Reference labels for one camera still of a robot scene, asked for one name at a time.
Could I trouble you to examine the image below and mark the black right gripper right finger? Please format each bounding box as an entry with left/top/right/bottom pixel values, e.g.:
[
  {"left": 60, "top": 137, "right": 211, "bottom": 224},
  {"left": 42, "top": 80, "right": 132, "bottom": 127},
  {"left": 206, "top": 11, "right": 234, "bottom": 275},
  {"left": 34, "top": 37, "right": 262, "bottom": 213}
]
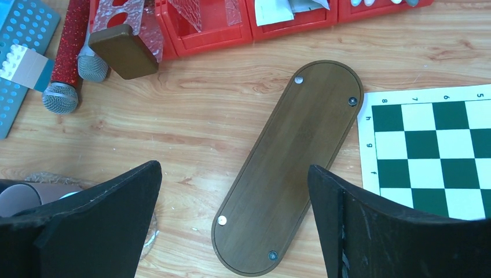
[{"left": 307, "top": 164, "right": 490, "bottom": 277}]

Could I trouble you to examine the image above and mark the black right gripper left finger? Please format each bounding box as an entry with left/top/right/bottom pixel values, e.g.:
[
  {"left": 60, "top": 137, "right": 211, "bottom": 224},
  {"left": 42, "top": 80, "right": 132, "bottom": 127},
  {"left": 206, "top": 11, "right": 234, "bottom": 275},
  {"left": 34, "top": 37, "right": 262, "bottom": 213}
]
[{"left": 1, "top": 160, "right": 162, "bottom": 277}]

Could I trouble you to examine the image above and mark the purple grey mug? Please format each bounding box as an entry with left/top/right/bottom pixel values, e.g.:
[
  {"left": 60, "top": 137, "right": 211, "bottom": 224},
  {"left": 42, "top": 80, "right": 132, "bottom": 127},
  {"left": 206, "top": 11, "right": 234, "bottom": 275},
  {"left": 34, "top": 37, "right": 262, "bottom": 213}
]
[{"left": 1, "top": 179, "right": 82, "bottom": 217}]

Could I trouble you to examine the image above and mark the brown oval wooden tray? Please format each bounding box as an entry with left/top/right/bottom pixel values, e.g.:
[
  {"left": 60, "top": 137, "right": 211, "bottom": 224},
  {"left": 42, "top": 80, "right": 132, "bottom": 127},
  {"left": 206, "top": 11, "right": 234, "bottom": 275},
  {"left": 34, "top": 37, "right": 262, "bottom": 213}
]
[{"left": 211, "top": 60, "right": 364, "bottom": 277}]

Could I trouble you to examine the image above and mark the light blue toothbrush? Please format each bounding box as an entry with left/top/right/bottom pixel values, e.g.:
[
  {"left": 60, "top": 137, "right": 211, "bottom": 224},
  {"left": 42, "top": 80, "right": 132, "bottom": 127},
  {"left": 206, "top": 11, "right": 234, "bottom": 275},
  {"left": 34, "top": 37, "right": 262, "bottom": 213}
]
[{"left": 350, "top": 0, "right": 362, "bottom": 7}]

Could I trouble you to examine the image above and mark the red bin with toothpaste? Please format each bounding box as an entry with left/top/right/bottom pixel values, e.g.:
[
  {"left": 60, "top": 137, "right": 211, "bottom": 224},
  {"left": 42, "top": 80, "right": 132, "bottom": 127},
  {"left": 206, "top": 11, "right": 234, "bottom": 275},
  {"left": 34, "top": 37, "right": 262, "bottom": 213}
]
[{"left": 245, "top": 0, "right": 339, "bottom": 41}]

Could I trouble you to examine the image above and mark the grey toothpaste tube right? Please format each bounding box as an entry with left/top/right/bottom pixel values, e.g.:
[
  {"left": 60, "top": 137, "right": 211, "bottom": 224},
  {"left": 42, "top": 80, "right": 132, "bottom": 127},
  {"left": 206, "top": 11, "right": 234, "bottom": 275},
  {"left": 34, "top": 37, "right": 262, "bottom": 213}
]
[{"left": 288, "top": 0, "right": 331, "bottom": 13}]

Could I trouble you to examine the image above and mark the white toothpaste tube left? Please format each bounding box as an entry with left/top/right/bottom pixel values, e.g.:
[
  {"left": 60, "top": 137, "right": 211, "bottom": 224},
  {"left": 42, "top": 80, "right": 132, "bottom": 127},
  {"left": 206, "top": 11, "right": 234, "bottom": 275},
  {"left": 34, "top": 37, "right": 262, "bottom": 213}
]
[{"left": 254, "top": 0, "right": 294, "bottom": 26}]

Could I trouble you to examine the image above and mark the green white chessboard mat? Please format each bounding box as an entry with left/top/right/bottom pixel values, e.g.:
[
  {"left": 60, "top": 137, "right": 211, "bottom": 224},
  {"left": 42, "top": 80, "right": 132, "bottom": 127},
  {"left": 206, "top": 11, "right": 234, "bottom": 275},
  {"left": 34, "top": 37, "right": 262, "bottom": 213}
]
[{"left": 357, "top": 85, "right": 490, "bottom": 220}]

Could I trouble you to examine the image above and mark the red glitter microphone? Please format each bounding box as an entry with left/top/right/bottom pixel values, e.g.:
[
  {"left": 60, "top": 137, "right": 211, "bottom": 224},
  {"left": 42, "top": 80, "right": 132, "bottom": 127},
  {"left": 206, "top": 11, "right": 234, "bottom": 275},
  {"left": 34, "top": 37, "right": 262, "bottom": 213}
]
[{"left": 42, "top": 0, "right": 90, "bottom": 115}]

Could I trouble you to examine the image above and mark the silver microphone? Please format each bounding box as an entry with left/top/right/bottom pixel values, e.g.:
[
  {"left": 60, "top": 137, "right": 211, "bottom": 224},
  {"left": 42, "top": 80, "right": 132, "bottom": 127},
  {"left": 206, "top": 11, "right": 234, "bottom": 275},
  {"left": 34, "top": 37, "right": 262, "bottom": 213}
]
[{"left": 77, "top": 24, "right": 109, "bottom": 82}]

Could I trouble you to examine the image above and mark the white toy brick block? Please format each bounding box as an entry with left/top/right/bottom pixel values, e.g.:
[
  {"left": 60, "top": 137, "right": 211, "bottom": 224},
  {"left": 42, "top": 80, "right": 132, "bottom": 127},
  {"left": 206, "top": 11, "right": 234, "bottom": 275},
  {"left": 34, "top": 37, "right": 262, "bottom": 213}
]
[{"left": 1, "top": 44, "right": 54, "bottom": 92}]

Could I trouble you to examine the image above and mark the red bin with clear sheet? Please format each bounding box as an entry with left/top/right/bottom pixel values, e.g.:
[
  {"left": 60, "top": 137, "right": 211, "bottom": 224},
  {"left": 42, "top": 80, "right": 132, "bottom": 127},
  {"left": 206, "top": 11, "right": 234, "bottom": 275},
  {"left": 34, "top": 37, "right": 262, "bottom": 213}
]
[{"left": 155, "top": 1, "right": 253, "bottom": 60}]

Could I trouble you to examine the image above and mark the light blue plastic basket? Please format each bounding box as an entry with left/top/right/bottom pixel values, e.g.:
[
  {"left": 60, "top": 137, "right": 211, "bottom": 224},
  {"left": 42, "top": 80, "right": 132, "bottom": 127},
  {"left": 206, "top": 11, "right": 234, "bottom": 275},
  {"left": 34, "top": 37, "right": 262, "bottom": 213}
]
[{"left": 1, "top": 0, "right": 60, "bottom": 139}]

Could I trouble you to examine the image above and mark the red bin with toothbrushes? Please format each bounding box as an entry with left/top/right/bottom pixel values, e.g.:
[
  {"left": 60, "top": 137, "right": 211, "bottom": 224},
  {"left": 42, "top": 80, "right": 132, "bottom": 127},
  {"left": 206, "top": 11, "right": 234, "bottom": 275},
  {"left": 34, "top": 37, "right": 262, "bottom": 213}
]
[{"left": 338, "top": 0, "right": 434, "bottom": 23}]

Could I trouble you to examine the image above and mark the clear textured plastic sheet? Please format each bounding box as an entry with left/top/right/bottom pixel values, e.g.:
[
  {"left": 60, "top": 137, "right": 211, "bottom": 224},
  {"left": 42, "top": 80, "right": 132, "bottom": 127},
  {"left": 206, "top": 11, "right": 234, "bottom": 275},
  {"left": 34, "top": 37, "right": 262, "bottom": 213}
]
[{"left": 168, "top": 0, "right": 242, "bottom": 32}]

